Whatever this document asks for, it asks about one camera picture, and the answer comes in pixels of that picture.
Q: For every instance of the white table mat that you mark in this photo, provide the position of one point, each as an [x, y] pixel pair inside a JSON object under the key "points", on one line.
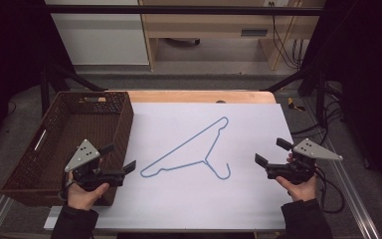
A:
{"points": [[185, 199]]}

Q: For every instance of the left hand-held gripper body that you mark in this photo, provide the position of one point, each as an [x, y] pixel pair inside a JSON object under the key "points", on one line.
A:
{"points": [[83, 156]]}

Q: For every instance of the yellow and black tool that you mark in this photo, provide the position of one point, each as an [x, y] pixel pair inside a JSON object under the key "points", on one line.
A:
{"points": [[293, 104]]}

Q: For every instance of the black curtain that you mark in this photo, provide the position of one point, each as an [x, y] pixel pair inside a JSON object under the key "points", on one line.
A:
{"points": [[10, 59], [368, 83]]}

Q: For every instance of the brown woven basket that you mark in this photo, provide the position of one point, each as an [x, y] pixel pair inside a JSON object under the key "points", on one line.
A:
{"points": [[64, 132]]}

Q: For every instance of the person's left hand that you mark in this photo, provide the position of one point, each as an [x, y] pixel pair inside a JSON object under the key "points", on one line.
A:
{"points": [[83, 199]]}

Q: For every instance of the black metal stand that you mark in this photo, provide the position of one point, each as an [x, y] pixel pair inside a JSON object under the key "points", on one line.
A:
{"points": [[44, 89], [320, 93]]}

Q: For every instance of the light wooden desk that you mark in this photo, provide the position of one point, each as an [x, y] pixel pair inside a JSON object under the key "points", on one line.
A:
{"points": [[209, 23]]}

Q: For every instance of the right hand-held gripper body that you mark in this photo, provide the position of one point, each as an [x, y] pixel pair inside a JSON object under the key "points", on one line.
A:
{"points": [[311, 150]]}

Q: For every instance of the black horizontal frame bar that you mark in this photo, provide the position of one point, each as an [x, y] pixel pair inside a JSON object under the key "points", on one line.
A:
{"points": [[179, 10]]}

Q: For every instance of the white cabinet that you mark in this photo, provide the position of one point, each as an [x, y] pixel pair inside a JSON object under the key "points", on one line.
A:
{"points": [[99, 36]]}

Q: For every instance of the person's right hand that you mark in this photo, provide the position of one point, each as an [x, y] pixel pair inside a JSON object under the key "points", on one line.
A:
{"points": [[301, 191]]}

